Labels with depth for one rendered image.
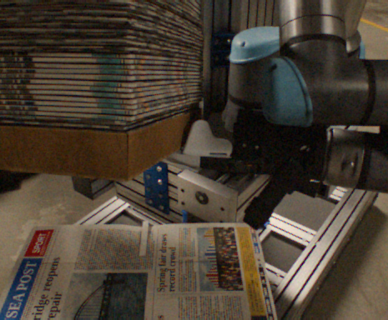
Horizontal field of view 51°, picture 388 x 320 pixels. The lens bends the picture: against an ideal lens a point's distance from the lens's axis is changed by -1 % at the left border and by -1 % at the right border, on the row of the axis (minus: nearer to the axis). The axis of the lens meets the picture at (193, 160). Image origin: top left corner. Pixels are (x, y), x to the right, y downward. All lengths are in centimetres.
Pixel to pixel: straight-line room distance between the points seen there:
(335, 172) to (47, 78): 35
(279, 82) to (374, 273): 148
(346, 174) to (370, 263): 137
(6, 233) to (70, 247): 139
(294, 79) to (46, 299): 43
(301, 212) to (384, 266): 42
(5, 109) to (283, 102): 28
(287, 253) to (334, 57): 113
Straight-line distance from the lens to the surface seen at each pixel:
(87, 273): 63
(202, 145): 52
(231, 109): 91
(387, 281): 185
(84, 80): 38
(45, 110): 40
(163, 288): 59
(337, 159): 53
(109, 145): 37
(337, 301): 171
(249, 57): 84
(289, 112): 45
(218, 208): 86
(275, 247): 154
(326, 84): 45
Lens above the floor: 129
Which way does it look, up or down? 33 degrees down
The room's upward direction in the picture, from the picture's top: straight up
